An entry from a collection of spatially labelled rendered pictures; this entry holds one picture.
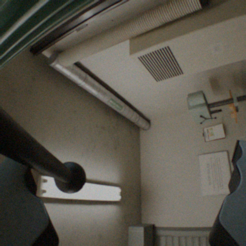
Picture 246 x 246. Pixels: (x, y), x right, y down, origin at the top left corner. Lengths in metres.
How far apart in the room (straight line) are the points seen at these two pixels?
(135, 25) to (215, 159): 2.21
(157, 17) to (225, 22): 0.50
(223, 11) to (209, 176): 2.22
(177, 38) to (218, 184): 2.14
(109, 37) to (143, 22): 0.31
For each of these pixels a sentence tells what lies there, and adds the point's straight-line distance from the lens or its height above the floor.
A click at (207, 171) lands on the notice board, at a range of 3.06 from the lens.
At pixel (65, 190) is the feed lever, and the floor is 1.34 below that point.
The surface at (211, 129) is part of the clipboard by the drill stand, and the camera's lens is 3.18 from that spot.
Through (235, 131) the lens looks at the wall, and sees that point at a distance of 3.17.
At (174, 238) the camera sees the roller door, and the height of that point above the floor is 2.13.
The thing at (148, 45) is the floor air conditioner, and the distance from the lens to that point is 1.63.
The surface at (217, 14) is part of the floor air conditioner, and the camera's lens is 1.63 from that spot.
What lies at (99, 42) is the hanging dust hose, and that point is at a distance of 1.76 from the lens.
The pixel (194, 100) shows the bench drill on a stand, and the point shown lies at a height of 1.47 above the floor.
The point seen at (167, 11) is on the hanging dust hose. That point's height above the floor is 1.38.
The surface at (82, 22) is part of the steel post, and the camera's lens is 1.74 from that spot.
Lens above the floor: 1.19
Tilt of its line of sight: 30 degrees up
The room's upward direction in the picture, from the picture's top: 103 degrees counter-clockwise
